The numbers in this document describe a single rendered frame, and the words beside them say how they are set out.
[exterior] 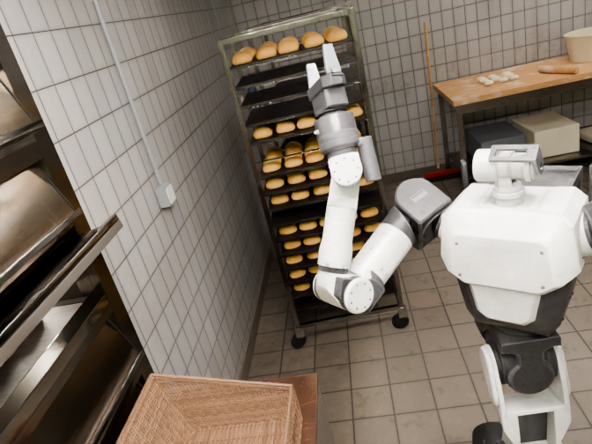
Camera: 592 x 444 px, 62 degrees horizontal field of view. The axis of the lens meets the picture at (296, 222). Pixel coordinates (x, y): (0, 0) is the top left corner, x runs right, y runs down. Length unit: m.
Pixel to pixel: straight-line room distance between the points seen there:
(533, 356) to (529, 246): 0.32
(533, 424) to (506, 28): 4.04
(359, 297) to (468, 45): 4.08
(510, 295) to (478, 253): 0.11
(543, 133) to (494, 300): 3.50
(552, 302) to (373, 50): 3.91
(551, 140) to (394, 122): 1.39
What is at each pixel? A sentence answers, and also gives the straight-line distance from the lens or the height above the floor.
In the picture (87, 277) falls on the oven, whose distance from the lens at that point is 1.66.
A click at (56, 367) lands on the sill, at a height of 1.16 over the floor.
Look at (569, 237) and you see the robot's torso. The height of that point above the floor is 1.36.
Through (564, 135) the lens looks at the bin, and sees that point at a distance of 4.65.
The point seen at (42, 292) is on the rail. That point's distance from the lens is 1.19.
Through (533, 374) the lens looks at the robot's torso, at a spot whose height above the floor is 0.98.
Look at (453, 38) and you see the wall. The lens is 4.92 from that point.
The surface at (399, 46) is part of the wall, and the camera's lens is 4.84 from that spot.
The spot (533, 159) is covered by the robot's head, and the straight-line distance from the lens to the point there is 1.01.
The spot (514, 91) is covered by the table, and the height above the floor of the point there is 0.88.
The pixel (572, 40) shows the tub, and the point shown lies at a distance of 4.79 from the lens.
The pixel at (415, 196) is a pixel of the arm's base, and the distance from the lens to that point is 1.16.
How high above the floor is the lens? 1.86
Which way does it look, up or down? 23 degrees down
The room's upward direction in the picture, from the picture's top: 14 degrees counter-clockwise
